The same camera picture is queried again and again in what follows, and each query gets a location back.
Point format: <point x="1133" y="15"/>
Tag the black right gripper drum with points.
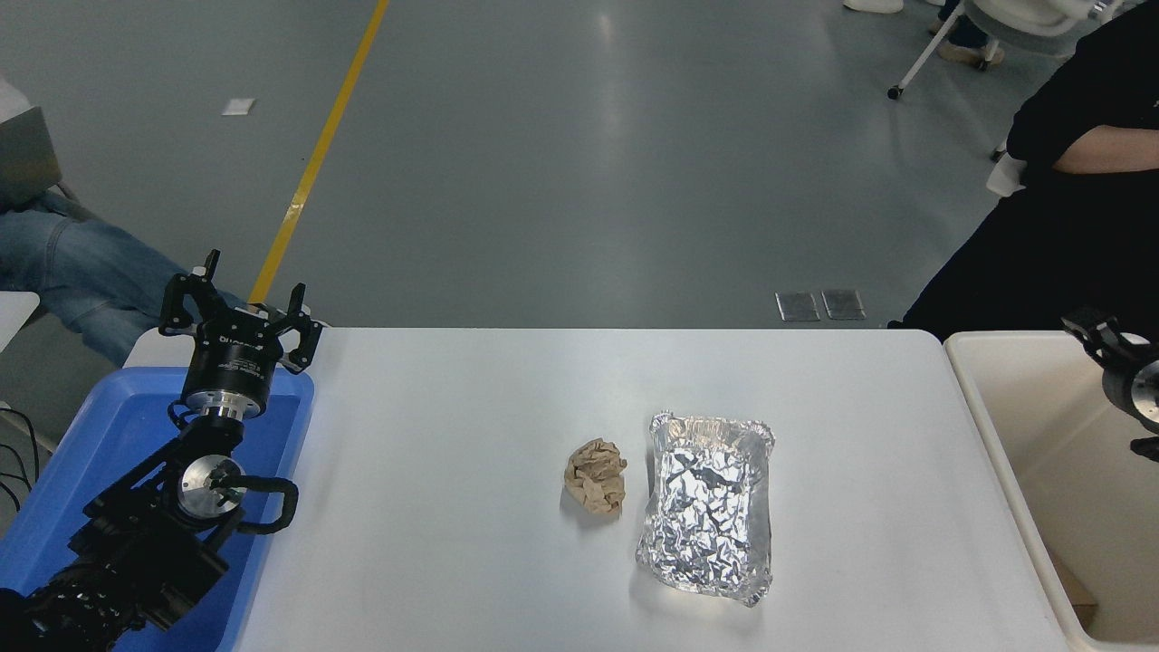
<point x="1123" y="391"/>

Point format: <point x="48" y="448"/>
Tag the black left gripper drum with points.
<point x="231" y="367"/>

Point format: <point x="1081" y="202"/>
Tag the person's forearm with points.
<point x="1114" y="152"/>

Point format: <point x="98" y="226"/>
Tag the person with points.
<point x="967" y="41"/>
<point x="1068" y="254"/>
<point x="90" y="272"/>

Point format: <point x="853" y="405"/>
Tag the large pale bin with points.
<point x="1014" y="380"/>

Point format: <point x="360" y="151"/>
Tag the blue plastic tray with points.
<point x="109" y="426"/>

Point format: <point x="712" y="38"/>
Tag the small white side table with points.
<point x="16" y="312"/>

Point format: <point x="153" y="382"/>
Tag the white plastic piece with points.
<point x="1005" y="174"/>

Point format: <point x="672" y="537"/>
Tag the metal floor plate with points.
<point x="799" y="308"/>
<point x="844" y="306"/>

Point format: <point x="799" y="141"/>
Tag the crumpled tan paper ball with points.
<point x="596" y="480"/>

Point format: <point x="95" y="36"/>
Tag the white wheeled chair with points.
<point x="1023" y="16"/>

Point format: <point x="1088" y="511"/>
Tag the crumpled foil tray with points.
<point x="711" y="507"/>

